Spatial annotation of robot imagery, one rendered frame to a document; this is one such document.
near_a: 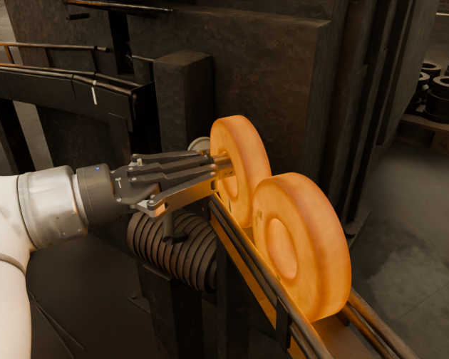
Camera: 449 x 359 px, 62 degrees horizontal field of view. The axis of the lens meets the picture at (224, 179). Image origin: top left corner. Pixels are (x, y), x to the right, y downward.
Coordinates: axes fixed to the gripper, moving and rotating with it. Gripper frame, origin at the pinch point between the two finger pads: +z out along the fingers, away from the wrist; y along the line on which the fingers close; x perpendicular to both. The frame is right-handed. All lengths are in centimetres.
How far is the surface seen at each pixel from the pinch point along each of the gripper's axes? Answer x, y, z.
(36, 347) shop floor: -72, -38, -49
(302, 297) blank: -3.5, 20.3, -1.7
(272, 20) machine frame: 12.7, -21.5, 15.8
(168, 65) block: 5.8, -28.1, -2.0
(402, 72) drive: -20, -63, 91
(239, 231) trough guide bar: -4.6, 8.2, -3.3
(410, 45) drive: -10, -62, 90
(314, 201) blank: 5.6, 17.5, 0.4
